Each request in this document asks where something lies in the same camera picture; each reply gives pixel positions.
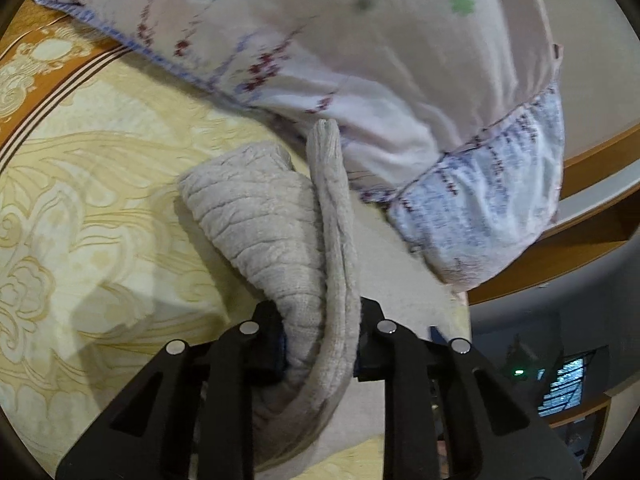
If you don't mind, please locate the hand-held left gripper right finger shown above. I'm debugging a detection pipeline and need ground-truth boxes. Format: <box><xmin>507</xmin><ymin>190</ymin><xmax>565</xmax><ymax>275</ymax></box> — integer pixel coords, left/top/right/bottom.
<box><xmin>352</xmin><ymin>297</ymin><xmax>584</xmax><ymax>480</ymax></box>

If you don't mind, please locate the window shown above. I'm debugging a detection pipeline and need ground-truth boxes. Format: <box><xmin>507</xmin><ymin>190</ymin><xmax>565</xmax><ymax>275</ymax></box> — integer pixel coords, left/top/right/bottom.
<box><xmin>537</xmin><ymin>347</ymin><xmax>611</xmax><ymax>418</ymax></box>

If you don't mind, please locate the yellow patterned bed sheet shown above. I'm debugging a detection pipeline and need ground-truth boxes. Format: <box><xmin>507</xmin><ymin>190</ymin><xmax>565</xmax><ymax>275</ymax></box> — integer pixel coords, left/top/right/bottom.
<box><xmin>0</xmin><ymin>0</ymin><xmax>473</xmax><ymax>480</ymax></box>

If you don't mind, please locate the beige cable knit sweater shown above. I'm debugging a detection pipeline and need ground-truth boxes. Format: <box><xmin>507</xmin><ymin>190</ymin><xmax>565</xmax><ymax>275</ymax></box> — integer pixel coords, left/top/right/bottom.
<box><xmin>177</xmin><ymin>119</ymin><xmax>363</xmax><ymax>476</ymax></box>

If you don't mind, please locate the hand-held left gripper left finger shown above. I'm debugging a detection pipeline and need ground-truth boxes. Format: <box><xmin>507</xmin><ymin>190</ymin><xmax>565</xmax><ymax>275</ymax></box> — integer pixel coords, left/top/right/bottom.
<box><xmin>55</xmin><ymin>300</ymin><xmax>287</xmax><ymax>480</ymax></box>

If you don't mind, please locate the pink and blue floral pillow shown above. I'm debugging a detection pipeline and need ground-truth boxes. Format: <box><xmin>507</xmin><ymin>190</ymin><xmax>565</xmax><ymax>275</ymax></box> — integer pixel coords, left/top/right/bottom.
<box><xmin>30</xmin><ymin>0</ymin><xmax>567</xmax><ymax>294</ymax></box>

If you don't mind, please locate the wooden bed frame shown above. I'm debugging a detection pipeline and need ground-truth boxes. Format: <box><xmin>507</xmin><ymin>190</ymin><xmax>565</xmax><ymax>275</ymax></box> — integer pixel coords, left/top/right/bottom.
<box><xmin>467</xmin><ymin>130</ymin><xmax>640</xmax><ymax>307</ymax></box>

